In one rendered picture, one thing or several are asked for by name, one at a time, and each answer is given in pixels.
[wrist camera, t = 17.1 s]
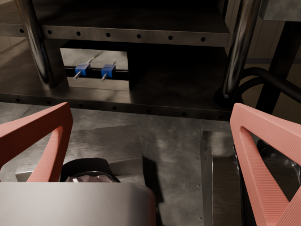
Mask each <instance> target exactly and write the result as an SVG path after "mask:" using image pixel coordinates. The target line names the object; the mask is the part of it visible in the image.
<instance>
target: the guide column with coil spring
mask: <svg viewBox="0 0 301 226"><path fill-rule="evenodd" d="M14 2H15V5H16V8H17V11H18V14H19V17H20V20H21V23H22V26H23V29H24V32H25V35H26V38H27V41H28V44H29V47H30V50H31V53H32V56H33V59H34V62H35V65H36V68H37V71H38V74H39V77H40V80H41V83H42V86H43V89H45V90H51V89H53V88H55V87H56V82H55V79H54V75H53V72H52V68H51V65H50V61H49V58H48V55H47V51H46V47H45V44H44V41H43V37H42V33H41V30H40V27H39V23H38V20H37V16H36V13H35V9H34V6H33V2H32V0H14Z"/></svg>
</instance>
